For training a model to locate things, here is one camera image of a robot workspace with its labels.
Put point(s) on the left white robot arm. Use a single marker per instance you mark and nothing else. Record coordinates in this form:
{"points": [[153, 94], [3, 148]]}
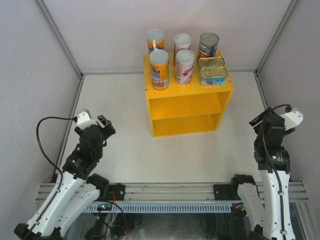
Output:
{"points": [[76, 186]]}

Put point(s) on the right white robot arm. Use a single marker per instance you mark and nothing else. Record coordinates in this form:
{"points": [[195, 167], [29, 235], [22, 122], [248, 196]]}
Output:
{"points": [[271, 219]]}

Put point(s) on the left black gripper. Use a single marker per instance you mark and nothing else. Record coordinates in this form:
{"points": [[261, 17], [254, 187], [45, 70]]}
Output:
{"points": [[108, 130]]}

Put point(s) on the yellow wooden shelf cabinet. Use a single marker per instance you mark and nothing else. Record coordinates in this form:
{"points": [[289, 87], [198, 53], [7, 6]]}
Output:
{"points": [[183, 109]]}

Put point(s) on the yellow can with white spoon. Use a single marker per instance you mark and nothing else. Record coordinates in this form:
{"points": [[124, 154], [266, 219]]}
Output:
{"points": [[159, 67]]}

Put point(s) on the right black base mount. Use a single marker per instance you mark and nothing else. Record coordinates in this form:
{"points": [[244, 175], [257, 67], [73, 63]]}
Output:
{"points": [[223, 192]]}

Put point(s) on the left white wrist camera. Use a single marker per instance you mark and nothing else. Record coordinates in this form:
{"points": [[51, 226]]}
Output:
{"points": [[84, 120]]}

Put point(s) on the aluminium frame rail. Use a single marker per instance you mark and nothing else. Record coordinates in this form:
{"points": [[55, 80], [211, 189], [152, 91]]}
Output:
{"points": [[180, 192]]}

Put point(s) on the grey slotted cable duct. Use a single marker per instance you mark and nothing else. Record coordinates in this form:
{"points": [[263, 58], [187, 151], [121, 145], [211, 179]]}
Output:
{"points": [[164, 208]]}

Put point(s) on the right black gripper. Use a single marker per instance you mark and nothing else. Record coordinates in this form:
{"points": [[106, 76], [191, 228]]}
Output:
{"points": [[258, 119]]}

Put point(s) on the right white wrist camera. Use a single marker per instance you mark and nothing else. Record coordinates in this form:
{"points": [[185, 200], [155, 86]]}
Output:
{"points": [[292, 118]]}

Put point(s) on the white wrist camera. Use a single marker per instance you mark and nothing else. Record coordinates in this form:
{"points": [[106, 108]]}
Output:
{"points": [[84, 120], [292, 118]]}

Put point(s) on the blue luncheon meat tin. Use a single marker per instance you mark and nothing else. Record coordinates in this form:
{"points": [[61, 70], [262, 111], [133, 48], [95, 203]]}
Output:
{"points": [[205, 62], [212, 76]]}

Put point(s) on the white porridge can red label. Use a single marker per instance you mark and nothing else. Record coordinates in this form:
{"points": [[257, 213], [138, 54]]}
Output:
{"points": [[182, 41]]}

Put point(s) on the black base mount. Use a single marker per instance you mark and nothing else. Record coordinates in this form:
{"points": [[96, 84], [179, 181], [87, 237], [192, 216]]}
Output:
{"points": [[223, 192], [116, 192]]}

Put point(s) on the dark blue tin can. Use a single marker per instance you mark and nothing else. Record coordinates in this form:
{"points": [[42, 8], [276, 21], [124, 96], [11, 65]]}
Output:
{"points": [[208, 44]]}

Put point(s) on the orange can with spoon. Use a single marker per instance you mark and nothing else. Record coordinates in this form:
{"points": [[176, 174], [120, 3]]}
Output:
{"points": [[155, 39]]}

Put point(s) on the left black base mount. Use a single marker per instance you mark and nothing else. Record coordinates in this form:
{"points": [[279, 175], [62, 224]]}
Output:
{"points": [[116, 192]]}

